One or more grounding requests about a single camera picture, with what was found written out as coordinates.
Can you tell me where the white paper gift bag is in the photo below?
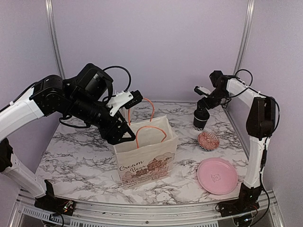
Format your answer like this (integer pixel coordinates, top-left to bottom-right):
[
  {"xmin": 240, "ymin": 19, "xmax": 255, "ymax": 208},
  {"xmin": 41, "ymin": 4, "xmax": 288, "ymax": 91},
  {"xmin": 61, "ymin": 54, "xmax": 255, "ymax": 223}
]
[{"xmin": 113, "ymin": 105, "xmax": 178, "ymax": 190}]

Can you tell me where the pink plastic plate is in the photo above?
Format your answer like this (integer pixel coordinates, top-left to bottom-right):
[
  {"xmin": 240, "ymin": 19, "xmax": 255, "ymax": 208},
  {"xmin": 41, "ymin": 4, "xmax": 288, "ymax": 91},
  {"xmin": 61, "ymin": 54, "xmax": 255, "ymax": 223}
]
[{"xmin": 197, "ymin": 157, "xmax": 238, "ymax": 195}]

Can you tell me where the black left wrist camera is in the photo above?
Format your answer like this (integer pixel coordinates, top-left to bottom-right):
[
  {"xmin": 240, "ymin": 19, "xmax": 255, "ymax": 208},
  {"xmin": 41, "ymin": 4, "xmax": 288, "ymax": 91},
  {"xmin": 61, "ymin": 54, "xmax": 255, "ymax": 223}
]
[{"xmin": 76, "ymin": 63, "xmax": 113, "ymax": 101}]

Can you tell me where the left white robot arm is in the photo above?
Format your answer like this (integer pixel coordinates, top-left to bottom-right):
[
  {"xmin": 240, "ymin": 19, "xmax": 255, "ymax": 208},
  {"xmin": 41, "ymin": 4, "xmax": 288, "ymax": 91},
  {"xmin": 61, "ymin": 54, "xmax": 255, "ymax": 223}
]
[{"xmin": 0, "ymin": 72, "xmax": 143, "ymax": 212}]

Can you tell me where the aluminium frame post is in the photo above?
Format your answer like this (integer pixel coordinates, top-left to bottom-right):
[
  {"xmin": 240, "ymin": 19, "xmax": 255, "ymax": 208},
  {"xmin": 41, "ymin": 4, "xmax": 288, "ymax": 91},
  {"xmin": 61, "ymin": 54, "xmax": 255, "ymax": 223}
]
[
  {"xmin": 233, "ymin": 0, "xmax": 256, "ymax": 73},
  {"xmin": 45, "ymin": 0, "xmax": 66, "ymax": 79}
]

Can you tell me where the black paper coffee cup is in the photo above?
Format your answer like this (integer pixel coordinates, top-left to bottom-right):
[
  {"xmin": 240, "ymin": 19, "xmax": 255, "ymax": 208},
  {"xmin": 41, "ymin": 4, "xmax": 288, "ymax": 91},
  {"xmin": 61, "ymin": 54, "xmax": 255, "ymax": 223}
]
[{"xmin": 193, "ymin": 113, "xmax": 210, "ymax": 131}]

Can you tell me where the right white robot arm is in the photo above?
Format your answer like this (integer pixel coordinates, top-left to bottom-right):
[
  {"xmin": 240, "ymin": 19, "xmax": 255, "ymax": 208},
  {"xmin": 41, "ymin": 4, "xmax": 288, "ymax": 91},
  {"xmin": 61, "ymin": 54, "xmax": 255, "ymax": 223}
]
[{"xmin": 194, "ymin": 70, "xmax": 280, "ymax": 215}]

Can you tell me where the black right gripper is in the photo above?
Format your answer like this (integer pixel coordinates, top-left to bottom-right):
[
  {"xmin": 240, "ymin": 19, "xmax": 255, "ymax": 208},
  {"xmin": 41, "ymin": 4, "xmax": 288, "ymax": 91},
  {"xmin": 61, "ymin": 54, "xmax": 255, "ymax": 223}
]
[{"xmin": 196, "ymin": 88, "xmax": 229, "ymax": 114}]

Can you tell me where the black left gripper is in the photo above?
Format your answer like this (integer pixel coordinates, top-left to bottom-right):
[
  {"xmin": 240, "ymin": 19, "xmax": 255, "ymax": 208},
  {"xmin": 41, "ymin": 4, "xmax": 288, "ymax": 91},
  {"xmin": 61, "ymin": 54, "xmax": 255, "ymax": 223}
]
[{"xmin": 66, "ymin": 93, "xmax": 137, "ymax": 145}]

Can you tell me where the black plastic cup lid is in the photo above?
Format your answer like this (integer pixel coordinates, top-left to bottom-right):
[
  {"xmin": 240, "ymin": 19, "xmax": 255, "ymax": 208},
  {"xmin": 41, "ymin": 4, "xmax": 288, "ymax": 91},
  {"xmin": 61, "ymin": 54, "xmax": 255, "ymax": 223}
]
[{"xmin": 194, "ymin": 109, "xmax": 210, "ymax": 121}]

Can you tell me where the red patterned ceramic bowl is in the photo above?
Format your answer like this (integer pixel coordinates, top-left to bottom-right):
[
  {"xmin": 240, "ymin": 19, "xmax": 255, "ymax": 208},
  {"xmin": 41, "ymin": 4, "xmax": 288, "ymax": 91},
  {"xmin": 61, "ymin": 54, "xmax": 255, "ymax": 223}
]
[{"xmin": 197, "ymin": 132, "xmax": 220, "ymax": 151}]

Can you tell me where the left aluminium frame post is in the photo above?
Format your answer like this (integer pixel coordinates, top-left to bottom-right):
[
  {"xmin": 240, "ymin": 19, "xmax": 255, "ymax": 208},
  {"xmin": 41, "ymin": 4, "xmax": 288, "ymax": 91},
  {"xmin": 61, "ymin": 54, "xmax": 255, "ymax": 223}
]
[{"xmin": 45, "ymin": 0, "xmax": 66, "ymax": 79}]

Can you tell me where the right aluminium frame post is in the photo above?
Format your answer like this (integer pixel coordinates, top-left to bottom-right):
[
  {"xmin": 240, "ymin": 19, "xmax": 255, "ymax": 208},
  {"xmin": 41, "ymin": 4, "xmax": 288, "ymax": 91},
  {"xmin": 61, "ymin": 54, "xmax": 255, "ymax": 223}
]
[{"xmin": 233, "ymin": 0, "xmax": 256, "ymax": 73}]

